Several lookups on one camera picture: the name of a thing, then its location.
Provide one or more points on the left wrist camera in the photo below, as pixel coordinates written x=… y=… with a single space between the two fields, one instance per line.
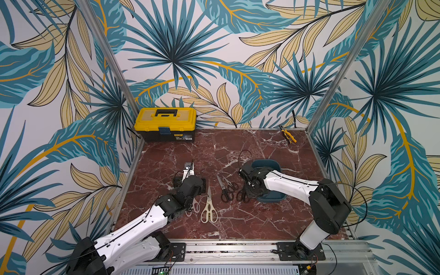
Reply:
x=188 y=170

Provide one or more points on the teal plastic storage box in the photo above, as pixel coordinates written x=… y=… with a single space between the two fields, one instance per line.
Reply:
x=272 y=196

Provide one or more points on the left metal frame post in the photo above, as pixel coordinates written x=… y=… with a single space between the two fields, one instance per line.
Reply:
x=108 y=54

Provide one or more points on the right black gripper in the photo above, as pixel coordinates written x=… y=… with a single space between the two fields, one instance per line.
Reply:
x=246 y=177

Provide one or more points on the small black scissors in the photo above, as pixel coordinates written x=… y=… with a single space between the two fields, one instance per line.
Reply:
x=231 y=186

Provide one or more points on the metal frame post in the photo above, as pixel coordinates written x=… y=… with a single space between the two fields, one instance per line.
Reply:
x=357 y=46
x=108 y=54

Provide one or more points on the black handled scissors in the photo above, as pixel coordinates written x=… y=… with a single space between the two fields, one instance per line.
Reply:
x=227 y=195

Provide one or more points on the right metal frame post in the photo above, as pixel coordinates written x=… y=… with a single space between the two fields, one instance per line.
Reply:
x=357 y=46

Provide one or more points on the yellow black toolbox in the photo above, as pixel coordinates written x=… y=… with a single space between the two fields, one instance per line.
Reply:
x=166 y=124

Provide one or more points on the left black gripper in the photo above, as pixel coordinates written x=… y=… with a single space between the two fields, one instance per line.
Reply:
x=203 y=189

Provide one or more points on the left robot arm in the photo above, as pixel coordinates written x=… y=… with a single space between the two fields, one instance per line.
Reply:
x=138 y=241

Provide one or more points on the yellow handled pliers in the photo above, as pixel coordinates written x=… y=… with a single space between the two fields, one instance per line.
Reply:
x=288 y=136

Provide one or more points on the aluminium front rail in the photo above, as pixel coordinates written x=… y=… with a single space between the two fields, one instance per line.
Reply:
x=254 y=257

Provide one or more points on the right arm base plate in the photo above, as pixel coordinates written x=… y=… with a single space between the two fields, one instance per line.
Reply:
x=295 y=251

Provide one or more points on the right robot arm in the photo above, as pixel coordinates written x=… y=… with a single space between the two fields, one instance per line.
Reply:
x=329 y=206

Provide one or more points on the cream handled kitchen scissors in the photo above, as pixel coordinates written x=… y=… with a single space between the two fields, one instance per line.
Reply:
x=209 y=213

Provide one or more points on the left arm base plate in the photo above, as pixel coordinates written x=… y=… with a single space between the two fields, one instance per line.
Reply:
x=175 y=252

